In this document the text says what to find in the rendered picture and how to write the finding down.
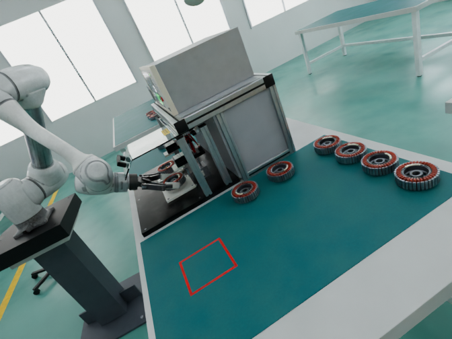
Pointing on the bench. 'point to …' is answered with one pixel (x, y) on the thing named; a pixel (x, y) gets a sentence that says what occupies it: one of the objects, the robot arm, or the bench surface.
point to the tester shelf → (215, 103)
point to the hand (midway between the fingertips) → (173, 181)
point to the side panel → (257, 132)
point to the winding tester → (200, 70)
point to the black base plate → (151, 209)
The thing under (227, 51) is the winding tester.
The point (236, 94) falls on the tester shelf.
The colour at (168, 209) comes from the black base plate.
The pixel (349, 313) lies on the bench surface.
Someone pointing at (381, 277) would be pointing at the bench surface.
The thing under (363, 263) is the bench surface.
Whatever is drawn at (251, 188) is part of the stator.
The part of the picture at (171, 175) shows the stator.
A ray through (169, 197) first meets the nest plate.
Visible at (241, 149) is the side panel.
